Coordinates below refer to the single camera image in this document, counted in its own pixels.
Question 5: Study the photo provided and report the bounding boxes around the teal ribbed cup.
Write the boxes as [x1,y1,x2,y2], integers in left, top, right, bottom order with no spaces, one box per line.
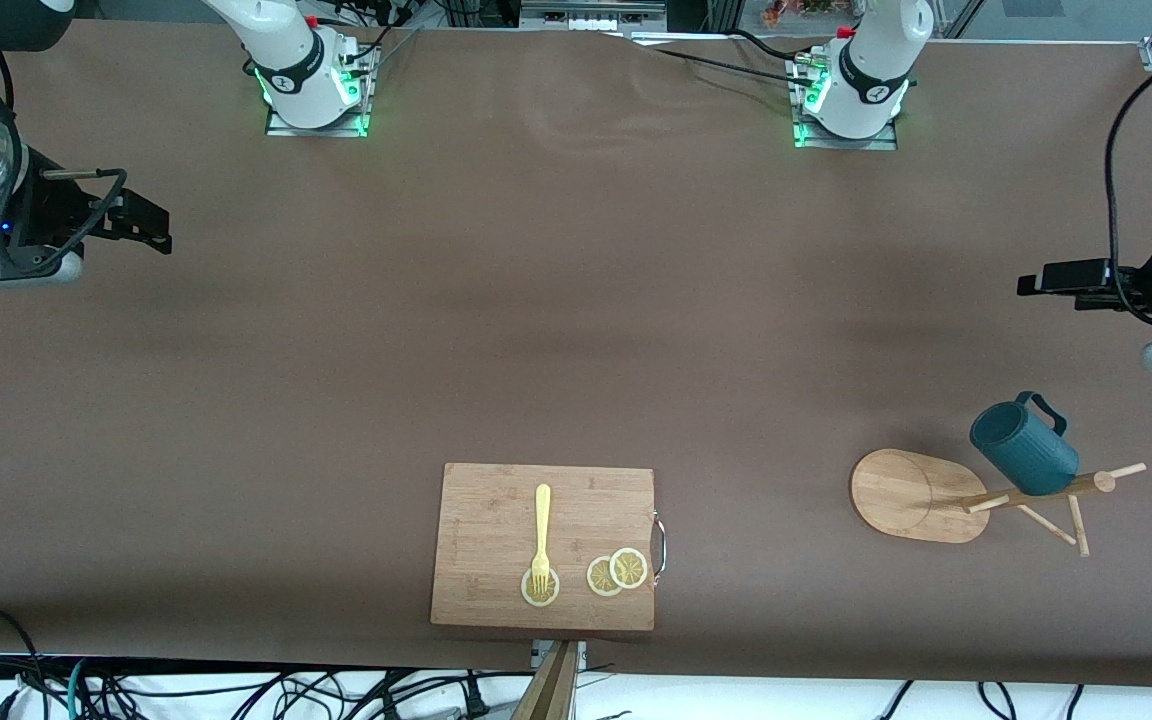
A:
[969,391,1080,497]

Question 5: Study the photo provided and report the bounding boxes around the wooden cup rack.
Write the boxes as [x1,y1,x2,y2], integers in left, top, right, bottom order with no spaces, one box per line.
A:
[850,448,1147,558]

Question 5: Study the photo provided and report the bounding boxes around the brown table cover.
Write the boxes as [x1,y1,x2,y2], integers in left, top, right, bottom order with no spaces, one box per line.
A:
[0,20,1152,691]

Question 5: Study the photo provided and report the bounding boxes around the wooden cutting board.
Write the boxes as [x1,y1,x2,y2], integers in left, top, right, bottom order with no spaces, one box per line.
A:
[430,462,657,632]

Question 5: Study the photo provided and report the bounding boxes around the yellow plastic fork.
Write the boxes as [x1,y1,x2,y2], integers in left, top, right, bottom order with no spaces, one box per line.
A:
[531,484,553,596]

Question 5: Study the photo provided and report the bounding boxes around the grey power strip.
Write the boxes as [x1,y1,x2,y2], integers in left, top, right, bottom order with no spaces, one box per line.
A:
[521,0,667,31]

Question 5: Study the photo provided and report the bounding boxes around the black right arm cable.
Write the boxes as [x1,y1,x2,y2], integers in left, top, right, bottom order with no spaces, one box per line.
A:
[0,30,129,276]

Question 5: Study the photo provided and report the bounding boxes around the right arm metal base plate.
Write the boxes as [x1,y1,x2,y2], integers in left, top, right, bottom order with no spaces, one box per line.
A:
[264,40,379,138]

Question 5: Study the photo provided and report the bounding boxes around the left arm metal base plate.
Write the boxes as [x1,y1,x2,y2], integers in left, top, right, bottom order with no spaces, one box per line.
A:
[791,55,899,151]

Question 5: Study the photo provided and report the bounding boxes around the black right base cable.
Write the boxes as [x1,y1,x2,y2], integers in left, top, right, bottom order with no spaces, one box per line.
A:
[321,0,422,69]

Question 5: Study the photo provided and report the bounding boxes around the short black table cable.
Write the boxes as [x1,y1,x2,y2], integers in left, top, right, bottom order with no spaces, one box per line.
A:
[731,28,809,64]

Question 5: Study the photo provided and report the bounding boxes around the long black table cable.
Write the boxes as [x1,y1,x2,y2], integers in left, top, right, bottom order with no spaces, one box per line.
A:
[626,35,822,91]

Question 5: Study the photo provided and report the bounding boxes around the teal floor cable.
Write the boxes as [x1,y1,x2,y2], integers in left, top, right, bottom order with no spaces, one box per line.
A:
[64,657,93,720]

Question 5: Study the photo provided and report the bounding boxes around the wooden post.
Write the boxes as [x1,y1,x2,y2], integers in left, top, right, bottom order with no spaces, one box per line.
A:
[511,640,579,720]

